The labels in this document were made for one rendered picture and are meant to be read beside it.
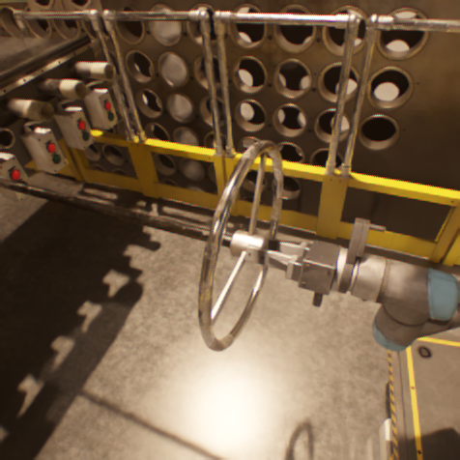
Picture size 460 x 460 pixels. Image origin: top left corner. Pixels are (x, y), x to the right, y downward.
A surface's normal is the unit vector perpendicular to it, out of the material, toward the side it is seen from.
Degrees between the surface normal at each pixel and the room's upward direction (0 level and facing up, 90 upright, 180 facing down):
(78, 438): 0
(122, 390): 0
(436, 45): 90
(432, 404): 0
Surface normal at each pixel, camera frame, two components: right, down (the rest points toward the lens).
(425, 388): -0.07, -0.70
